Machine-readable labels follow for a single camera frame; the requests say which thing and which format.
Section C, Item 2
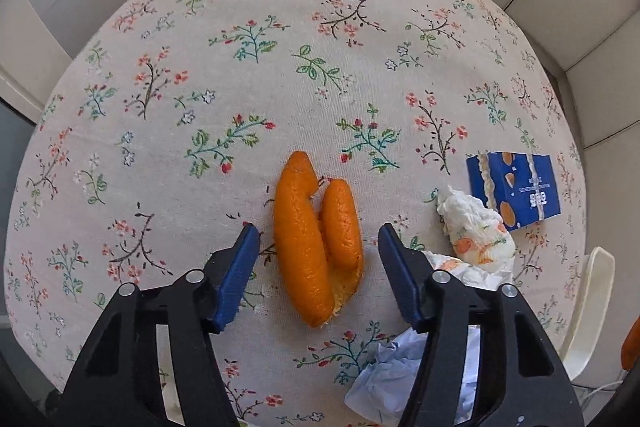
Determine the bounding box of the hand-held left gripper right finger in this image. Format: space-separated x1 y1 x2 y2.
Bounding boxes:
377 223 586 427

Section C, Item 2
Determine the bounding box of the white paper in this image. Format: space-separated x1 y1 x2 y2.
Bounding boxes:
344 324 481 427

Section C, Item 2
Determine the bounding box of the orange object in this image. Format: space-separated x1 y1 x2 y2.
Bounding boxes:
621 314 640 373

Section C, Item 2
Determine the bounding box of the white plastic bin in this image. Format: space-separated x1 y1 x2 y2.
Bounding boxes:
557 246 617 383

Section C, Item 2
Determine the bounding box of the white drawer cabinet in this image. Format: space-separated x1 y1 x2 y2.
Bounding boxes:
505 0 640 148

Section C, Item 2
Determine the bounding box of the orange peel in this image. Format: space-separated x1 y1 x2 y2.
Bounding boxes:
272 150 365 329

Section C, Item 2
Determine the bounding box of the blue biscuit box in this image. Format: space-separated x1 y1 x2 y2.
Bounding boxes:
466 151 563 233

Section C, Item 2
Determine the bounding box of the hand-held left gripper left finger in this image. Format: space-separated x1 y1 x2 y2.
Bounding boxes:
59 223 262 427

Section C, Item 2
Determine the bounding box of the printed white tissue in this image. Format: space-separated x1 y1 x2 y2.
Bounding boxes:
425 185 517 289

